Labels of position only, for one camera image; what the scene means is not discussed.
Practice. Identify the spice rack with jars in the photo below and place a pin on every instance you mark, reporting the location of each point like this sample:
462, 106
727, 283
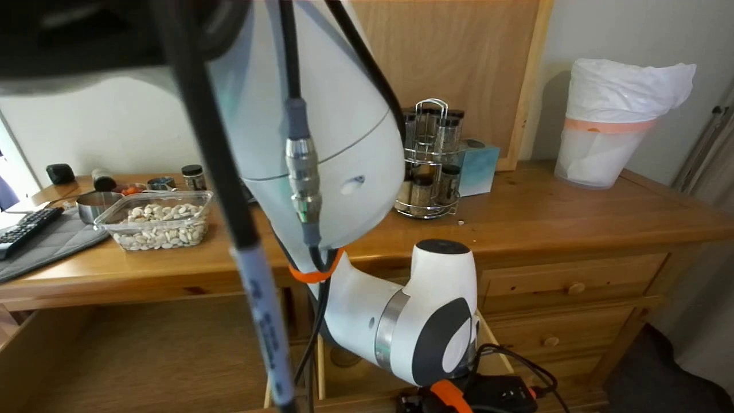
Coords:
428, 185

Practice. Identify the plastic container of white beans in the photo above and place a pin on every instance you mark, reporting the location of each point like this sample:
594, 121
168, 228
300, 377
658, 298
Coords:
158, 221

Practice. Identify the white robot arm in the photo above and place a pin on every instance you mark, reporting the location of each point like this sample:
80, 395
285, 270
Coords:
345, 139

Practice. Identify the steel measuring cup red contents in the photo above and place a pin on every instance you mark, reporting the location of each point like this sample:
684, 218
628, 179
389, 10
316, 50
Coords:
133, 189

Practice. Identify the small jar dark lid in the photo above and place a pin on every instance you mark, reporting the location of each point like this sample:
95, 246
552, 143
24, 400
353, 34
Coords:
193, 178

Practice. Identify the small black box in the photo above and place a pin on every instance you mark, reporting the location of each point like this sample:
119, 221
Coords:
60, 174

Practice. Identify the large wooden board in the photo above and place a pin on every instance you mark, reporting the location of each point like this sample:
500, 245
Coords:
459, 54

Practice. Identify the wide empty wooden drawer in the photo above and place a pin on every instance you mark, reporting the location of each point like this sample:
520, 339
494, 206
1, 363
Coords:
152, 358

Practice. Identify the wooden dresser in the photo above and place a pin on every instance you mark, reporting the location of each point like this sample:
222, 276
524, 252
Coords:
535, 214

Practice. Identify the small steel measuring cup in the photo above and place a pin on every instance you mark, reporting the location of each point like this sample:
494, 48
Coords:
162, 185

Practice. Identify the black remote control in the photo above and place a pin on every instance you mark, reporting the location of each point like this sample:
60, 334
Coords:
24, 232

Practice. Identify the grey quilted pot holder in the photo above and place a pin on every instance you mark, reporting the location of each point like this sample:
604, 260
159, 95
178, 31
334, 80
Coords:
55, 249

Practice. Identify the light blue box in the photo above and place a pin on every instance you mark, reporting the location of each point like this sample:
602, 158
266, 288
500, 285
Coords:
482, 168

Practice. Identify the dark floor mat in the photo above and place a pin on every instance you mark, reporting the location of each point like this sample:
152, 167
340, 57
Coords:
666, 381

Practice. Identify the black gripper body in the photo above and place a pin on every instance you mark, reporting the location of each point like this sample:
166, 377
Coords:
496, 395

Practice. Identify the closed wooden drawer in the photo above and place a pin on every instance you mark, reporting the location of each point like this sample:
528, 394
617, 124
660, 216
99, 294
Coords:
535, 283
589, 330

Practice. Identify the white trash bin with bag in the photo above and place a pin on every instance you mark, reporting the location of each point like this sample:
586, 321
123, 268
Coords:
604, 145

